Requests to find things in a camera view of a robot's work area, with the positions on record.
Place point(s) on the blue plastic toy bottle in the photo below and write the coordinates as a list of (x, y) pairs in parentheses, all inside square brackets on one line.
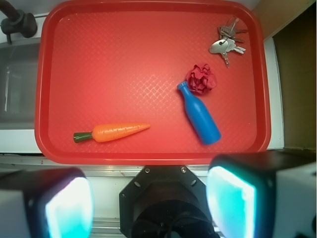
[(199, 116)]

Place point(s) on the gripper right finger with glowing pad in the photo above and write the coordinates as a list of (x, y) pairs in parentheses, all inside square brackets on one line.
[(270, 194)]

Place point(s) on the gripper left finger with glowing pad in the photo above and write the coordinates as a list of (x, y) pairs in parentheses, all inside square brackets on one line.
[(53, 203)]

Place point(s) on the red plastic tray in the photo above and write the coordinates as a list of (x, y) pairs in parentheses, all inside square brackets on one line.
[(104, 62)]

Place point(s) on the orange toy carrot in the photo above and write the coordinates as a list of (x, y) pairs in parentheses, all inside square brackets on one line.
[(109, 132)]

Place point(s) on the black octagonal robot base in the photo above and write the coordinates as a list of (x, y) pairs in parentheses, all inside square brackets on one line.
[(165, 202)]

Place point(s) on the stainless steel sink basin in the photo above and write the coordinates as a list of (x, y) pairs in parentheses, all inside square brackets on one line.
[(18, 80)]

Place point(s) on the silver key bunch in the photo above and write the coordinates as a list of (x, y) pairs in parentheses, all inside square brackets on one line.
[(228, 41)]

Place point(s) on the crumpled red paper ball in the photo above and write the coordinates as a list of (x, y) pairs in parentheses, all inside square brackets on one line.
[(200, 79)]

